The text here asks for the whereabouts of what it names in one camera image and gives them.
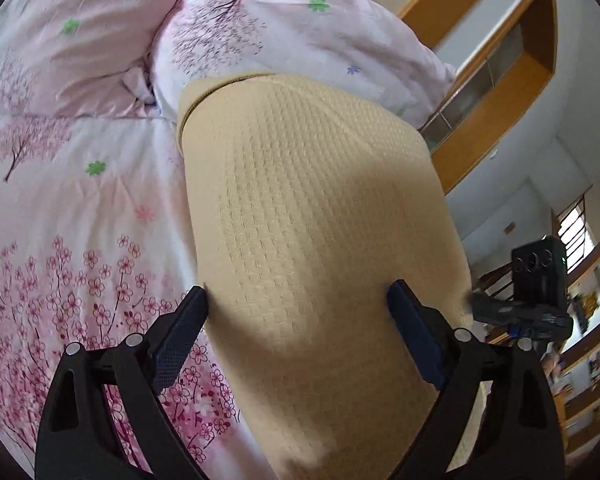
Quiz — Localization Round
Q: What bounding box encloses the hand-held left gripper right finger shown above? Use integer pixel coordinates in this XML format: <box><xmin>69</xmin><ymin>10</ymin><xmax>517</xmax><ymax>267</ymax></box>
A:
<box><xmin>386</xmin><ymin>280</ymin><xmax>567</xmax><ymax>480</ymax></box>

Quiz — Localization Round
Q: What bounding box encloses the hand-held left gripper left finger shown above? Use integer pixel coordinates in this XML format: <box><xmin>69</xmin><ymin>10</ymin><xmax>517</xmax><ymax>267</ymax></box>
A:
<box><xmin>35</xmin><ymin>285</ymin><xmax>211</xmax><ymax>480</ymax></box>

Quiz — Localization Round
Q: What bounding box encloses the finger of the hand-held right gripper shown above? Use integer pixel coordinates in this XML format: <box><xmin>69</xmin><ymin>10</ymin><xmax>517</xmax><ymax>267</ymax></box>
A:
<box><xmin>471</xmin><ymin>290</ymin><xmax>520</xmax><ymax>332</ymax></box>

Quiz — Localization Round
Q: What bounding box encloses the beige waffle-weave pillow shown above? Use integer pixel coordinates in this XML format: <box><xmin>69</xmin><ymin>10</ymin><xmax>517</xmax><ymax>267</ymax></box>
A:
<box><xmin>176</xmin><ymin>72</ymin><xmax>473</xmax><ymax>480</ymax></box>

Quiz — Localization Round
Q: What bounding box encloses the barred window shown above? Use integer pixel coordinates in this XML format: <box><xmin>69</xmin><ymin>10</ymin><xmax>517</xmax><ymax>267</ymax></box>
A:
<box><xmin>556</xmin><ymin>199</ymin><xmax>597</xmax><ymax>272</ymax></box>

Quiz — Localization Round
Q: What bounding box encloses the cluttered wooden shelf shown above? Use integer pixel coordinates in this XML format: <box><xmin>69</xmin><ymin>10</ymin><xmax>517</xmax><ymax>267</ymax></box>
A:
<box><xmin>545</xmin><ymin>227</ymin><xmax>600</xmax><ymax>466</ymax></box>

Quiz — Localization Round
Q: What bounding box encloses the wooden headboard with glass panels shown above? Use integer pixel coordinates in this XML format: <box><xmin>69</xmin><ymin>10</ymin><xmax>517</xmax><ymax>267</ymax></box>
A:
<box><xmin>397</xmin><ymin>0</ymin><xmax>558</xmax><ymax>196</ymax></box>

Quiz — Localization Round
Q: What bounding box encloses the pink floral bed sheet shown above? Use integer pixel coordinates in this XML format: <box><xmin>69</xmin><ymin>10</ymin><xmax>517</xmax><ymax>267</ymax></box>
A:
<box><xmin>0</xmin><ymin>50</ymin><xmax>281</xmax><ymax>480</ymax></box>

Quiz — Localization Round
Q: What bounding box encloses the floral pillow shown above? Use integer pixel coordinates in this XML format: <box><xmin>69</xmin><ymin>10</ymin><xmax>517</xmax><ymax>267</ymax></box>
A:
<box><xmin>0</xmin><ymin>0</ymin><xmax>206</xmax><ymax>121</ymax></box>
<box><xmin>152</xmin><ymin>0</ymin><xmax>457</xmax><ymax>136</ymax></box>

